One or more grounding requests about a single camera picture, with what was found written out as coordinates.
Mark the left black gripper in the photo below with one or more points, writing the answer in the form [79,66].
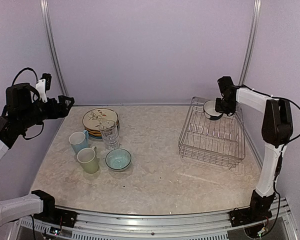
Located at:
[62,111]

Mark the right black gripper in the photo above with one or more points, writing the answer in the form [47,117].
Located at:
[218,108]

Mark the dark teal white bowl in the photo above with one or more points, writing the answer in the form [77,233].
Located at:
[210,111]

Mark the beige plate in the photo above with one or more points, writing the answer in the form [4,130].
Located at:
[93,118]

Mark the light blue cup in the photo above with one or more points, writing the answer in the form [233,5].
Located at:
[79,140]

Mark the yellow polka dot plate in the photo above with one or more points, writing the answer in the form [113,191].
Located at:
[94,132]

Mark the blue polka dot plate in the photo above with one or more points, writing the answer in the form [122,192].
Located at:
[95,137]

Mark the pale green cup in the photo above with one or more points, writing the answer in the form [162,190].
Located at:
[87,158]

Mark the light green checked bowl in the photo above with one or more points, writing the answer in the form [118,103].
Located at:
[118,160]

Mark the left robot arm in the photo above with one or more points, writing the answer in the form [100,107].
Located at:
[28,106]

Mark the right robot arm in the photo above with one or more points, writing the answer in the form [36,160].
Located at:
[276,131]

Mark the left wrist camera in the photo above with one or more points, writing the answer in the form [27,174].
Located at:
[43,85]

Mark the metal wire dish rack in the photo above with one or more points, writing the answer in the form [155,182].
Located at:
[219,143]

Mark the left aluminium frame post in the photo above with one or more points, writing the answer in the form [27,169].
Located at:
[44,5]

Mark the aluminium frame post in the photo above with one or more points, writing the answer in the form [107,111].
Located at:
[44,5]
[251,41]

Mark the right aluminium frame post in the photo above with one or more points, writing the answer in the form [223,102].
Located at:
[251,41]

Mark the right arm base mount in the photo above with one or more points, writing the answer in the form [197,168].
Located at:
[244,216]

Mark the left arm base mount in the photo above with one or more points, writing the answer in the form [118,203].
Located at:
[57,216]

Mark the front aluminium rail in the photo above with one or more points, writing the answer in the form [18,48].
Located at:
[92,225]

